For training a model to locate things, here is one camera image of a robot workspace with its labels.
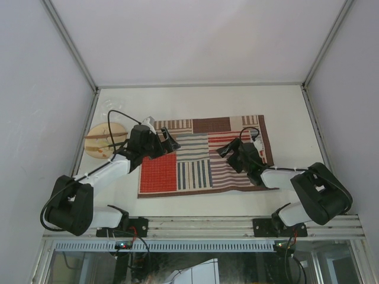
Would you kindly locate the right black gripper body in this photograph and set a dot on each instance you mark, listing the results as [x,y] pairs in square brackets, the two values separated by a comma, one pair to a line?
[234,159]

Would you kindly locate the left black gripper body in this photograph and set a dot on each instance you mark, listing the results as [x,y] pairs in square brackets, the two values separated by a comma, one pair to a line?
[154,148]

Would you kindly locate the dark handled fork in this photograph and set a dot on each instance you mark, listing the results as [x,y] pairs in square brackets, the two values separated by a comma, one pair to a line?
[114,145]

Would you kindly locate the brown wooden knife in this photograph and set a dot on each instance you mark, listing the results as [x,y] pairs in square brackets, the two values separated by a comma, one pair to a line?
[105,135]

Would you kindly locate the patchwork striped placemat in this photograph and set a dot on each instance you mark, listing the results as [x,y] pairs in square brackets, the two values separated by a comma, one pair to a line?
[196,168]

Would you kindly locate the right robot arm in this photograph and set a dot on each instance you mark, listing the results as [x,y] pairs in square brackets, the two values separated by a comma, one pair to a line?
[321,196]

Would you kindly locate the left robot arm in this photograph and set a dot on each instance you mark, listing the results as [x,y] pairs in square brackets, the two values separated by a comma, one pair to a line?
[71,205]

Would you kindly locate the round wooden plate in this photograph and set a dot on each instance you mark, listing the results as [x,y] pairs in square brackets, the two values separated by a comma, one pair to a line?
[91,146]

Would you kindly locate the clear glass cup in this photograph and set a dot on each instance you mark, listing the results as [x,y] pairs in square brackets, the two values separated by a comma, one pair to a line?
[110,104]

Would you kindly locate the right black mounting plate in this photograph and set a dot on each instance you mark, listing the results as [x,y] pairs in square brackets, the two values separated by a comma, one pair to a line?
[267,227]

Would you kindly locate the black mounting plate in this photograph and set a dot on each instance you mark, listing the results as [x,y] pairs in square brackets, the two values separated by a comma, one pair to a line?
[267,227]
[138,226]

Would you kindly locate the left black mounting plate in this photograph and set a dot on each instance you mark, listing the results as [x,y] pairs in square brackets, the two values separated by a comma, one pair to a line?
[138,226]

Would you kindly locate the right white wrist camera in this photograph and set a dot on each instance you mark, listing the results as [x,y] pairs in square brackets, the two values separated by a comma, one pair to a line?
[257,143]

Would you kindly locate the aluminium front rail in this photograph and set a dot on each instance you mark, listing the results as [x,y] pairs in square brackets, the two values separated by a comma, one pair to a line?
[341,227]

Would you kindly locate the perforated blue cable tray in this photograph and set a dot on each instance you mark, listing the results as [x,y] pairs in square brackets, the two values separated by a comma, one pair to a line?
[161,246]

